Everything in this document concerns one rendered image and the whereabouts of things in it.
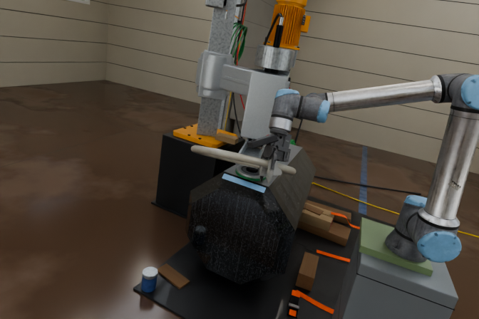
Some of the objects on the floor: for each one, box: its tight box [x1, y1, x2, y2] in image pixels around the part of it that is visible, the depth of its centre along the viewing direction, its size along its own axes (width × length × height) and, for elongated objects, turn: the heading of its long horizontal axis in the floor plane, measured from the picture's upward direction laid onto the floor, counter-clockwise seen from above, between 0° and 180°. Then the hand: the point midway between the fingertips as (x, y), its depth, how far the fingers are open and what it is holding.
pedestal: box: [151, 132, 245, 219], centre depth 334 cm, size 66×66×74 cm
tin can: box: [141, 267, 158, 293], centre depth 220 cm, size 10×10×13 cm
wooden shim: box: [157, 263, 190, 289], centre depth 235 cm, size 25×10×2 cm, turn 25°
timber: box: [295, 251, 319, 291], centre depth 258 cm, size 30×12×12 cm, turn 131°
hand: (264, 178), depth 129 cm, fingers closed on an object, 5 cm apart
